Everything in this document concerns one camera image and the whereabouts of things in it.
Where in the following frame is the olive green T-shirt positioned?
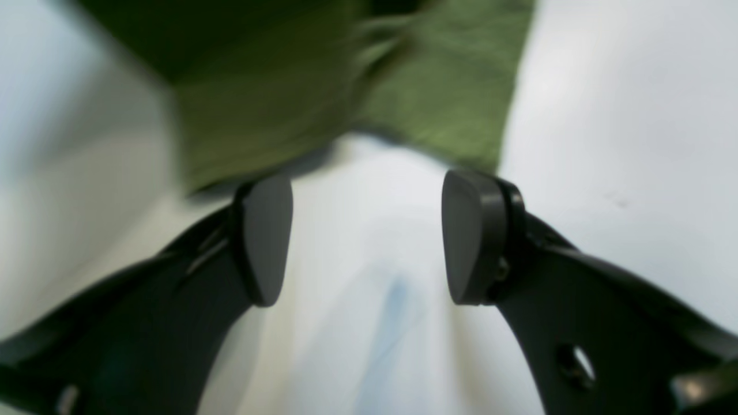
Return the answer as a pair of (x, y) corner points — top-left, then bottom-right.
(74, 1), (537, 192)

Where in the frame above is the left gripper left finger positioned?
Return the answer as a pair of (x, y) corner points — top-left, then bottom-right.
(2, 175), (293, 414)

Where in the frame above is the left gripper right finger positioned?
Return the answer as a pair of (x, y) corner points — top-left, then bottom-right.
(441, 170), (737, 414)

